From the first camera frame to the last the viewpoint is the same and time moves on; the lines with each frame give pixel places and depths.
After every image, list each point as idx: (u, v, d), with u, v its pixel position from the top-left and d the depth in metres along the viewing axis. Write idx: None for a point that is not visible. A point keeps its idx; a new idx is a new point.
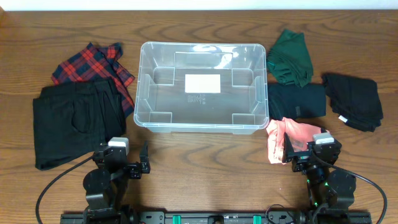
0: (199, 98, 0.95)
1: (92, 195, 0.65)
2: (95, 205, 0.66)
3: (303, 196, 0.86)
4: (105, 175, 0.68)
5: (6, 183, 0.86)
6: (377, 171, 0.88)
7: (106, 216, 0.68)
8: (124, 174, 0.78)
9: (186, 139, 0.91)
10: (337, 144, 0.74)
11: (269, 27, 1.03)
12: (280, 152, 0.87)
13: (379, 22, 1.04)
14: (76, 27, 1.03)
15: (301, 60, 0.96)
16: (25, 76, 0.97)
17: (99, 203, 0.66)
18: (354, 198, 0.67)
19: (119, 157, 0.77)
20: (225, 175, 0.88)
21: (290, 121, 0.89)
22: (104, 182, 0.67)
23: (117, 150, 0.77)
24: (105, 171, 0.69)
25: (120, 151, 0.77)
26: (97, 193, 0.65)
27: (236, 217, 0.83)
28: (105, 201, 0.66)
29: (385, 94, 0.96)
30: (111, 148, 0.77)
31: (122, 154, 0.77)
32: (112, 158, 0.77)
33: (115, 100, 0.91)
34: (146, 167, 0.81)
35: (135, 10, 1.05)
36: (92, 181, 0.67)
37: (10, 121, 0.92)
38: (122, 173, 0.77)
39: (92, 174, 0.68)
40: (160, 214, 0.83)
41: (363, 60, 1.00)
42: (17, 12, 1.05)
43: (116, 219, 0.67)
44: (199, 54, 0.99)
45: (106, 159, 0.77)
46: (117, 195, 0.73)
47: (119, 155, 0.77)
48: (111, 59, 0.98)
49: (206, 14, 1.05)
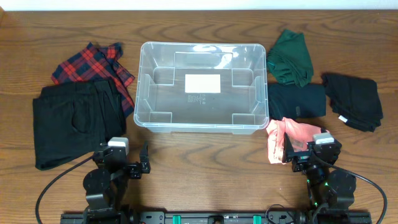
0: (199, 98, 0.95)
1: (92, 195, 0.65)
2: (94, 204, 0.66)
3: (303, 196, 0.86)
4: (105, 175, 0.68)
5: (6, 183, 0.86)
6: (377, 171, 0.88)
7: (106, 217, 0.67)
8: (124, 174, 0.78)
9: (186, 139, 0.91)
10: (337, 144, 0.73)
11: (269, 27, 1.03)
12: (280, 152, 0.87)
13: (379, 22, 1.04)
14: (76, 27, 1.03)
15: (301, 60, 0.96)
16: (25, 76, 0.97)
17: (99, 203, 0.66)
18: (354, 197, 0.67)
19: (119, 157, 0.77)
20: (225, 175, 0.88)
21: (290, 121, 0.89)
22: (104, 182, 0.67)
23: (118, 150, 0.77)
24: (104, 171, 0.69)
25: (120, 151, 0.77)
26: (97, 193, 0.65)
27: (236, 217, 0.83)
28: (105, 201, 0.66)
29: (385, 94, 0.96)
30: (111, 148, 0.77)
31: (122, 154, 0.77)
32: (112, 158, 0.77)
33: (115, 100, 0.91)
34: (146, 167, 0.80)
35: (135, 10, 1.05)
36: (92, 181, 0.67)
37: (10, 121, 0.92)
38: (122, 173, 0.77)
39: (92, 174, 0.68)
40: (160, 214, 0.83)
41: (363, 60, 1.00)
42: (16, 12, 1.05)
43: (116, 219, 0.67)
44: (199, 54, 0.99)
45: (106, 159, 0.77)
46: (118, 195, 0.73)
47: (119, 155, 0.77)
48: (111, 59, 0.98)
49: (206, 14, 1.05)
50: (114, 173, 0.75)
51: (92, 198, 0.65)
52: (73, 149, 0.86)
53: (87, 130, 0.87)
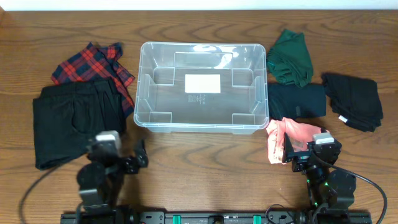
0: (199, 98, 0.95)
1: (85, 191, 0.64)
2: (89, 200, 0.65)
3: (303, 196, 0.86)
4: (100, 170, 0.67)
5: (6, 183, 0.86)
6: (377, 171, 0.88)
7: (101, 213, 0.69)
8: (119, 169, 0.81)
9: (186, 139, 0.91)
10: (337, 144, 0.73)
11: (269, 27, 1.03)
12: (280, 152, 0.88)
13: (379, 22, 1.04)
14: (76, 27, 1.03)
15: (301, 60, 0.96)
16: (25, 76, 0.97)
17: (92, 199, 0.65)
18: (354, 197, 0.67)
19: (108, 150, 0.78)
20: (225, 175, 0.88)
21: (290, 121, 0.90)
22: (99, 177, 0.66)
23: (107, 144, 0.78)
24: (99, 165, 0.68)
25: (109, 144, 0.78)
26: (91, 188, 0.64)
27: (236, 217, 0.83)
28: (99, 197, 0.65)
29: (385, 94, 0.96)
30: (100, 142, 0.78)
31: (112, 146, 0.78)
32: (103, 152, 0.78)
33: (115, 100, 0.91)
34: (142, 160, 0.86)
35: (135, 10, 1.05)
36: (86, 175, 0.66)
37: (10, 121, 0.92)
38: (117, 167, 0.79)
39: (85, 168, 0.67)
40: (160, 214, 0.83)
41: (363, 60, 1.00)
42: (16, 12, 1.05)
43: (111, 217, 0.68)
44: (199, 54, 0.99)
45: (96, 153, 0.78)
46: (113, 190, 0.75)
47: (109, 149, 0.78)
48: (111, 59, 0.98)
49: (206, 14, 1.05)
50: (109, 167, 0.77)
51: (86, 193, 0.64)
52: (72, 149, 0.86)
53: (87, 130, 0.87)
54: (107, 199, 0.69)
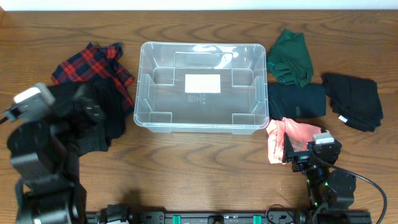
0: (199, 98, 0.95)
1: (22, 158, 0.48)
2: (28, 170, 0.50)
3: (303, 196, 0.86)
4: (40, 128, 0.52)
5: (7, 183, 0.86)
6: (377, 171, 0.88)
7: (50, 191, 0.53)
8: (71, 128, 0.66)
9: (186, 139, 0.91)
10: (337, 144, 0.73)
11: (269, 27, 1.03)
12: (280, 152, 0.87)
13: (379, 22, 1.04)
14: (76, 27, 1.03)
15: (301, 60, 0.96)
16: (25, 76, 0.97)
17: (30, 168, 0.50)
18: (354, 197, 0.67)
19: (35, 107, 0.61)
20: (225, 175, 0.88)
21: (290, 121, 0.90)
22: (39, 137, 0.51)
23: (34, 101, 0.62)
24: (40, 123, 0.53)
25: (37, 101, 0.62)
26: (30, 155, 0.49)
27: (236, 217, 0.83)
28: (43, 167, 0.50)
29: (385, 94, 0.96)
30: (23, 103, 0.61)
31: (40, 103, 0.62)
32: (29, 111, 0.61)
33: (116, 101, 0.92)
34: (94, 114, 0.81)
35: (135, 10, 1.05)
36: (22, 139, 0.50)
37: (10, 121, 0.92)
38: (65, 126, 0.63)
39: (20, 128, 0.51)
40: (160, 214, 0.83)
41: (363, 60, 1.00)
42: (16, 12, 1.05)
43: (66, 194, 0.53)
44: (199, 54, 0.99)
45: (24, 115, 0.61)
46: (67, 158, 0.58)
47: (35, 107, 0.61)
48: (111, 59, 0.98)
49: (206, 14, 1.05)
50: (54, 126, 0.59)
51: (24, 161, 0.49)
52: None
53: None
54: (59, 172, 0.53)
